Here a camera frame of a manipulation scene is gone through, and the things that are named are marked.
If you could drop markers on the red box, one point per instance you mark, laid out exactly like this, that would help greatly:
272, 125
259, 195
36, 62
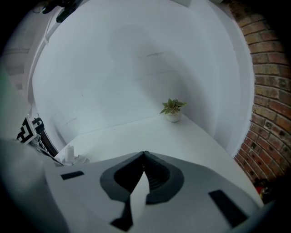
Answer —
258, 189

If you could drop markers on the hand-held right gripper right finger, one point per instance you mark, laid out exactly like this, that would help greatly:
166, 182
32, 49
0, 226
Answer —
193, 182

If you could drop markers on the small potted plant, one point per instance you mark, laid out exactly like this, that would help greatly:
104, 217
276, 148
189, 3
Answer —
173, 109

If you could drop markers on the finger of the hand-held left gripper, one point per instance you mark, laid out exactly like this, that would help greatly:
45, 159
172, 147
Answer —
51, 158

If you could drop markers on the white wet wipe pack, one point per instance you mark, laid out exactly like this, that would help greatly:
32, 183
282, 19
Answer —
75, 159

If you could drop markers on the white tissue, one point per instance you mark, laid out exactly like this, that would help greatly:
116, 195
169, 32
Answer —
139, 202

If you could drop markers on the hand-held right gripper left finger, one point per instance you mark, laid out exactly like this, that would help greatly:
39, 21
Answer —
79, 193

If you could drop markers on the white table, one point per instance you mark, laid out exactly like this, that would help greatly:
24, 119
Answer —
159, 141

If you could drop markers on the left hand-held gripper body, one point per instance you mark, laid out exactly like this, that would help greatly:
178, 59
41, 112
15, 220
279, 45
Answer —
25, 132

